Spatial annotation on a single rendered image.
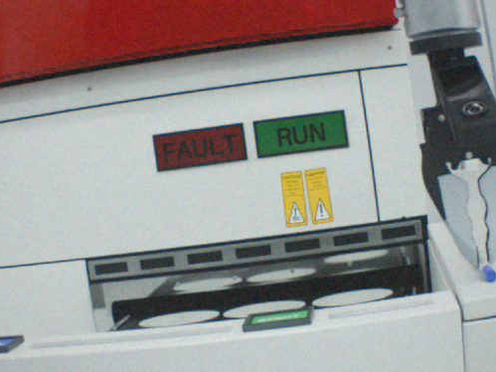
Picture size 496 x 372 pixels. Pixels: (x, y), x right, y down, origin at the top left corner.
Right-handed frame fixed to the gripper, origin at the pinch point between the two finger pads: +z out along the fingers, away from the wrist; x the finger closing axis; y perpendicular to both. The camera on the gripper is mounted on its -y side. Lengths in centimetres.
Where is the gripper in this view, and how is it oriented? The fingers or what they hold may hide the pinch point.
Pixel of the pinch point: (482, 253)
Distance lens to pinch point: 110.6
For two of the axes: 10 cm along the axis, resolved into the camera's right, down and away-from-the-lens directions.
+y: 1.0, -0.6, 9.9
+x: -9.8, 1.7, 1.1
